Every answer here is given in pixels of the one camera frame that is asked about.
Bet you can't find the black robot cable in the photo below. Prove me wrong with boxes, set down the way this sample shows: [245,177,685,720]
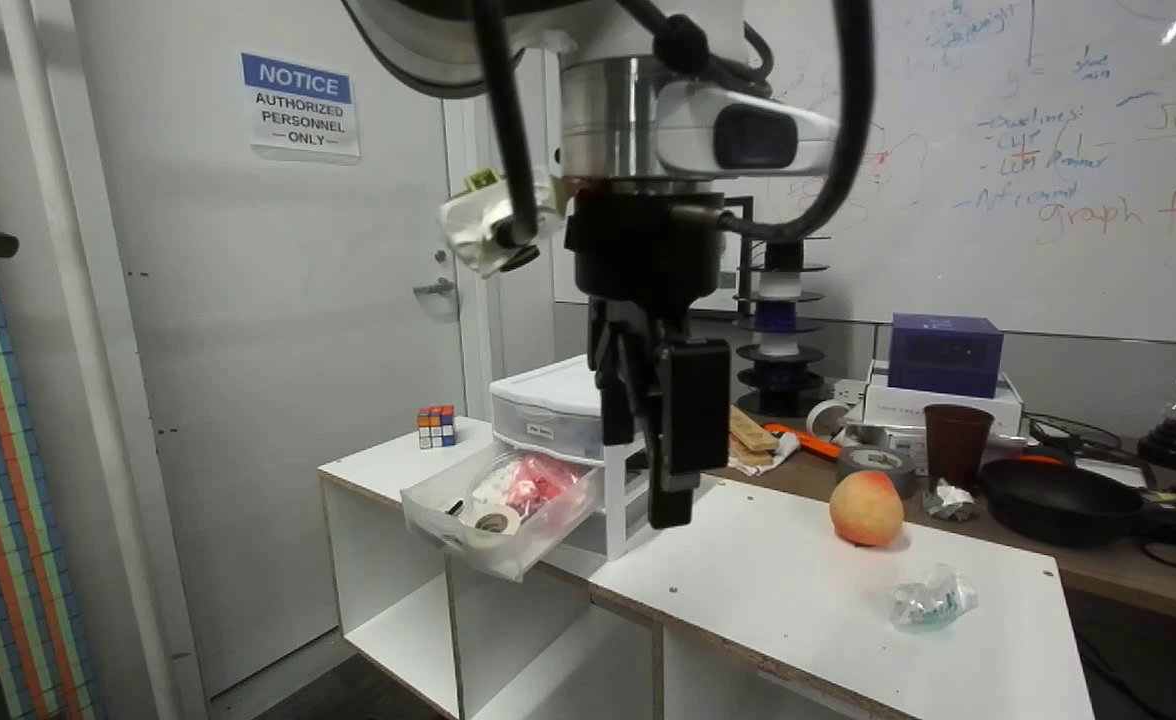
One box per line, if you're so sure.
[464,0,880,254]

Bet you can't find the purple box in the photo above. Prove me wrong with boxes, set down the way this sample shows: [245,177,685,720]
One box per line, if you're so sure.
[886,311,1006,399]

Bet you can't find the white cardboard box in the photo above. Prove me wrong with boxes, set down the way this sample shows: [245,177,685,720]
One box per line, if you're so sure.
[865,373,1029,445]

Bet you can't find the wrist mounted camera box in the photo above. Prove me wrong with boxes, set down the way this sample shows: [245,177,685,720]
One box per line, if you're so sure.
[437,171,576,278]

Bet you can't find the orange handled tool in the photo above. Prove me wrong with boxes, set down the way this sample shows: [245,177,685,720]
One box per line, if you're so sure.
[758,418,848,464]

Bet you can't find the bag with red contents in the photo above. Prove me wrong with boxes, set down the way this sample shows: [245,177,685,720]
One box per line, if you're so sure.
[482,453,579,522]

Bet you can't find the blue white notice sign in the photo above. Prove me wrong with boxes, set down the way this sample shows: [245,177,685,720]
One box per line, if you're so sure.
[235,48,364,158]

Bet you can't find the clear plastic bag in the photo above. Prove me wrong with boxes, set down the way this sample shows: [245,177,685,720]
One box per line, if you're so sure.
[886,564,980,631]

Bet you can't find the clear plastic drawer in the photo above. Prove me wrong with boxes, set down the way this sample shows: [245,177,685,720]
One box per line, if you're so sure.
[399,445,605,587]

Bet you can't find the orange peach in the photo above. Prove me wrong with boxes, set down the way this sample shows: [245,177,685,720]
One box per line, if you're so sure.
[826,469,908,552]

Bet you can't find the white pvc pole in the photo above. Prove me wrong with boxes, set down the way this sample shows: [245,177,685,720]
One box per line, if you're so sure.
[0,0,209,720]

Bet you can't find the wooden brush block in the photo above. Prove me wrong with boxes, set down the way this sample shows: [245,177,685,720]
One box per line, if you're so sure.
[728,405,784,464]

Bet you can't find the white shelf table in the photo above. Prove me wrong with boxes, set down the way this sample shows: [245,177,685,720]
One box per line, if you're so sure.
[317,414,1098,720]

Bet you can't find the rubiks cube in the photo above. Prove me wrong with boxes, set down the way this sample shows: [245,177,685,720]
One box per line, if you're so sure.
[417,405,460,453]

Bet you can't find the dark red cup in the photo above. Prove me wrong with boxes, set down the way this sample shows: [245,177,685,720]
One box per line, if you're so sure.
[924,405,997,496]

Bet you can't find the black frying pan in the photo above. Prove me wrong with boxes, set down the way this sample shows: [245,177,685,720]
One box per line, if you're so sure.
[980,456,1152,552]

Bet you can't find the black spool stack stand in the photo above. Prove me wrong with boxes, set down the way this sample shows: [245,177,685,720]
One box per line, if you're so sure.
[733,235,833,418]

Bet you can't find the colourful striped panel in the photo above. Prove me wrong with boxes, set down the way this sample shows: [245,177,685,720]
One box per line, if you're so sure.
[0,125,97,720]

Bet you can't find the grey round bowl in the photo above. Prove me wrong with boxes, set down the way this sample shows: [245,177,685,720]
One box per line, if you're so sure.
[838,445,924,493]

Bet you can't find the white plastic drawer unit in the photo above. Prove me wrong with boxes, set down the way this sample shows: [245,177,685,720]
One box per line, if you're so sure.
[489,351,694,558]

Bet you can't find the crumpled white wrapper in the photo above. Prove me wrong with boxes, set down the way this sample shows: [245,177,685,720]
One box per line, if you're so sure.
[929,474,983,522]

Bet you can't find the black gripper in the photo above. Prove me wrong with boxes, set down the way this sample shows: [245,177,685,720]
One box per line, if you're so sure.
[562,180,739,531]

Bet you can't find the whiteboard with writing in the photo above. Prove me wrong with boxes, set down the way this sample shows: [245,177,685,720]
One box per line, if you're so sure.
[539,0,1176,351]

